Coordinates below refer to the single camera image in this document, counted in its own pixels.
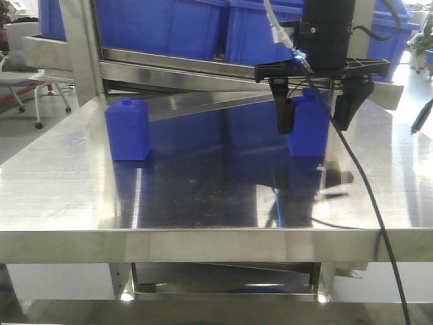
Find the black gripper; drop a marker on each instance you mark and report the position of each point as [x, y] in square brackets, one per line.
[357, 86]

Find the right blue storage bin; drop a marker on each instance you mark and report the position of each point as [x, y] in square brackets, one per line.
[249, 36]

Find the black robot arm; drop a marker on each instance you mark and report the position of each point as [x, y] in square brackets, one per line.
[319, 42]

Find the stainless steel shelf rack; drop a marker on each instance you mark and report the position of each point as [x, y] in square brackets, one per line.
[95, 69]

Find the far left blue bin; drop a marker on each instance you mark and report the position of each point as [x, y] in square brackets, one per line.
[50, 20]

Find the left blue storage bin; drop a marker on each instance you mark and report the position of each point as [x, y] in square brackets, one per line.
[188, 29]

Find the blue storage bin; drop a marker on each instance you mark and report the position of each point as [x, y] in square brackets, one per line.
[188, 29]
[249, 36]

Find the green potted plant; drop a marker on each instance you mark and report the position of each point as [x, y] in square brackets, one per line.
[422, 15]

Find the far right blue bin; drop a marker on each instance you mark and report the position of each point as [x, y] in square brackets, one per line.
[384, 25]

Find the grey office chair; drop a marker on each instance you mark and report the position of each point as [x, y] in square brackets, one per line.
[16, 73]

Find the blue plastic part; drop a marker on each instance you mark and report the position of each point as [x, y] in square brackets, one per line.
[311, 124]
[128, 126]

